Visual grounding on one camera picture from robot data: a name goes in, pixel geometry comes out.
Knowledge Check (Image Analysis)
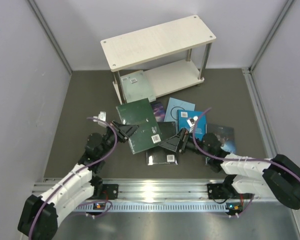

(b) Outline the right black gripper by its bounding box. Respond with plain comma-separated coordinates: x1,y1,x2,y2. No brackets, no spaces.
160,127,213,159

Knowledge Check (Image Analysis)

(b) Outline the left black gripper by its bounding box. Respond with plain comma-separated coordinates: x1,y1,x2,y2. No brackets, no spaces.
98,119,140,158

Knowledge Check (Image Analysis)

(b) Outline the bright blue book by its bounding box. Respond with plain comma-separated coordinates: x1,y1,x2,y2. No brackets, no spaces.
177,109,207,141

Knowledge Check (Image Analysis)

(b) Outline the black glossy book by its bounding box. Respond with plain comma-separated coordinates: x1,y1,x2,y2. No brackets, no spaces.
146,121,178,166

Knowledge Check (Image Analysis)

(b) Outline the dark green book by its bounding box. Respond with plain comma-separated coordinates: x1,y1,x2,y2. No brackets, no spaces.
116,98,163,154

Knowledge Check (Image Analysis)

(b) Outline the pale grey-green book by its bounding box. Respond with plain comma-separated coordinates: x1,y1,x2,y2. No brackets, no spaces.
120,70,156,103

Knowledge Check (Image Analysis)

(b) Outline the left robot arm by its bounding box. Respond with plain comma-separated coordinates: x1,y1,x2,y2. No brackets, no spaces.
17,121,139,240

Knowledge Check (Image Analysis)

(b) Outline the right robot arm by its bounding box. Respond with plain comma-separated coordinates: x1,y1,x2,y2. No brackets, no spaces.
159,128,300,210

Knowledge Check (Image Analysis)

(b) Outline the light blue circle book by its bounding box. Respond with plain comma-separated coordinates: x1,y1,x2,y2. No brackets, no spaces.
164,97,196,123

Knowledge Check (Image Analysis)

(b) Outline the purple galaxy cover book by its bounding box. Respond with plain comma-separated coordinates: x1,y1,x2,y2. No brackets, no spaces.
150,101,166,122

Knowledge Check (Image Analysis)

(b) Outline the dark blue Wuthering Heights book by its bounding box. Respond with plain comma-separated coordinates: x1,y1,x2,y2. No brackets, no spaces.
206,123,237,154

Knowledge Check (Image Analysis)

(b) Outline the white two-tier shelf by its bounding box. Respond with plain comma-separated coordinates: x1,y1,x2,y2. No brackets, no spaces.
100,15,217,104

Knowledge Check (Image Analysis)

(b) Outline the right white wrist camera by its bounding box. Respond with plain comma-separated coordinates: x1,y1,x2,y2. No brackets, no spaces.
186,116,198,129

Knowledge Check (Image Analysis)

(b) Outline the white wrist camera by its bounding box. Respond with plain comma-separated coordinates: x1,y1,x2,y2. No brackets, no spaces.
186,116,198,129
92,111,107,128

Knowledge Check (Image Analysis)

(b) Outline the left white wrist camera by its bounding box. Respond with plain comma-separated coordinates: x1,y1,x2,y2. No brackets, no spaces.
92,111,107,128

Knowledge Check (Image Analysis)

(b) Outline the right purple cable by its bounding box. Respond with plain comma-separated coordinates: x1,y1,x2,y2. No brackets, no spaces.
191,107,300,198

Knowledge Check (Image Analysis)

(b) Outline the aluminium front rail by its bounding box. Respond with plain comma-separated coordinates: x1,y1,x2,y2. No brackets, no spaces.
29,177,300,203

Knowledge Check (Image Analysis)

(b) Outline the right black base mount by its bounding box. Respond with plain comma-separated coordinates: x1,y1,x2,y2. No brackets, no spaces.
207,183,230,204

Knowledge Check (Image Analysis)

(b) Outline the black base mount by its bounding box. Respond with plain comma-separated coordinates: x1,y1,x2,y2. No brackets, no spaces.
97,184,119,201
207,183,230,204

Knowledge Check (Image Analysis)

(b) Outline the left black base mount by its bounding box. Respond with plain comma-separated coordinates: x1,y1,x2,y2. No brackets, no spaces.
97,184,119,201

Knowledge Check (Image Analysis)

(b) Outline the slotted cable duct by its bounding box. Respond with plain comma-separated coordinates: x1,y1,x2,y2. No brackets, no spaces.
72,201,239,213

